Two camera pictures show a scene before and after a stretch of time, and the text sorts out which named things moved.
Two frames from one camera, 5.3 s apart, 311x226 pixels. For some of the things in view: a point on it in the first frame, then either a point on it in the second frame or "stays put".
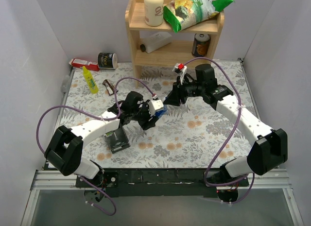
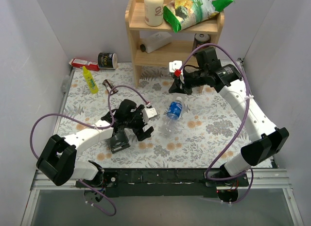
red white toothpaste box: x=92 y=65 stays put
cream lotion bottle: x=153 y=4 stays put
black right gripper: x=181 y=92 to x=183 y=81
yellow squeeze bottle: x=94 y=86 stays put
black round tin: x=107 y=60 stays put
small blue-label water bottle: x=160 y=113 to x=168 y=127
